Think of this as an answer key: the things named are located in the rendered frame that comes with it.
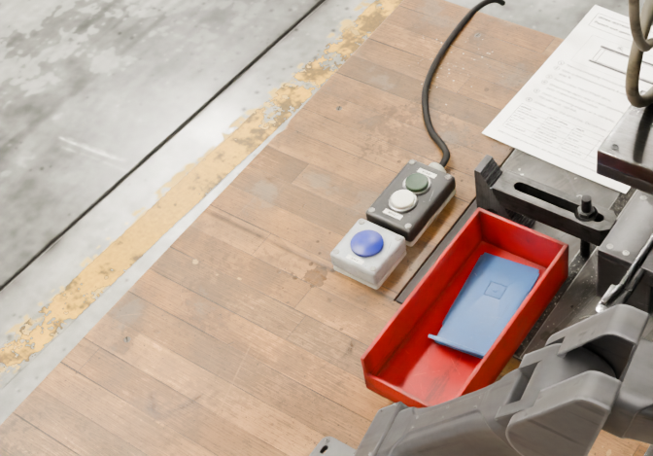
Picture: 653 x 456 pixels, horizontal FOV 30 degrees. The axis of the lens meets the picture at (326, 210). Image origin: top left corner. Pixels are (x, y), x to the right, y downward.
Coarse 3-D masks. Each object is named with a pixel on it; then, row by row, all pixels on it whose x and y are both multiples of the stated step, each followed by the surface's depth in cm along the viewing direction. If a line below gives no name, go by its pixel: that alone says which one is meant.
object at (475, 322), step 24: (480, 264) 145; (504, 264) 145; (480, 288) 143; (528, 288) 142; (456, 312) 141; (480, 312) 141; (504, 312) 140; (432, 336) 136; (456, 336) 139; (480, 336) 138
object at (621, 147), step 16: (640, 112) 126; (624, 128) 125; (640, 128) 125; (608, 144) 124; (624, 144) 123; (640, 144) 123; (608, 160) 124; (624, 160) 122; (640, 160) 122; (608, 176) 125; (624, 176) 124; (640, 176) 122
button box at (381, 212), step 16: (496, 0) 182; (464, 16) 176; (432, 64) 170; (432, 128) 162; (416, 160) 155; (400, 176) 154; (432, 176) 153; (448, 176) 152; (384, 192) 152; (432, 192) 151; (448, 192) 153; (368, 208) 151; (384, 208) 151; (416, 208) 150; (432, 208) 151; (384, 224) 150; (400, 224) 149; (416, 224) 148; (416, 240) 150
